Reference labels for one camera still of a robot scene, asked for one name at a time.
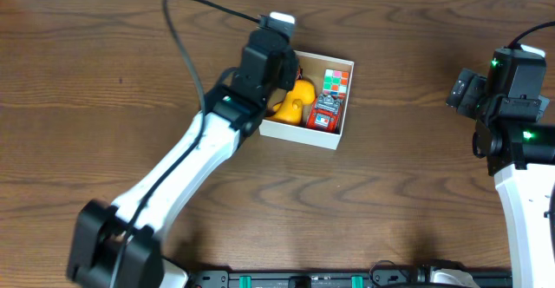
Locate white cardboard box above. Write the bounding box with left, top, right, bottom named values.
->
left=259, top=51, right=355, bottom=149

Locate orange dinosaur toy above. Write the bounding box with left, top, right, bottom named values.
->
left=267, top=80, right=316, bottom=126

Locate multicoloured puzzle cube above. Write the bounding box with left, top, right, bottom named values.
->
left=322, top=69, right=350, bottom=99

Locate red toy robot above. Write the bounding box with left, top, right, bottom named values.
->
left=305, top=93, right=343, bottom=134

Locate red number ball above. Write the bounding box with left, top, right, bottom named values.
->
left=295, top=65, right=303, bottom=81

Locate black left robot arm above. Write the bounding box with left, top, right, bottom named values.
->
left=66, top=28, right=298, bottom=287

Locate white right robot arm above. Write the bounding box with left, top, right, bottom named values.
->
left=446, top=43, right=554, bottom=287

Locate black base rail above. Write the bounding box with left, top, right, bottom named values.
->
left=186, top=259, right=513, bottom=288

